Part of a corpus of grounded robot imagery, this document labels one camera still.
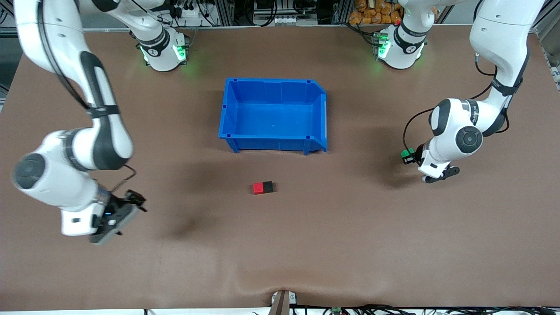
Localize white power strip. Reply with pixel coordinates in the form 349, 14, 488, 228
174, 3, 206, 21

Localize orange snack packs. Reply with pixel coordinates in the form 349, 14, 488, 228
349, 0, 403, 25

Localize white terminal block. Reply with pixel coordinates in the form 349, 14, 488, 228
268, 16, 318, 26

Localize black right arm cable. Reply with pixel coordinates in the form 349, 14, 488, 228
37, 0, 137, 193

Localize blue plastic storage bin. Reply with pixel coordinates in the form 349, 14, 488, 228
218, 78, 328, 155

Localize aluminium frame rail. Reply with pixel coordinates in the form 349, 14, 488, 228
532, 0, 560, 91

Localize aluminium frame post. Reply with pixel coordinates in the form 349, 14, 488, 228
213, 0, 235, 26

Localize metal table clamp bracket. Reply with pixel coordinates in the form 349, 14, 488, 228
270, 290, 298, 315

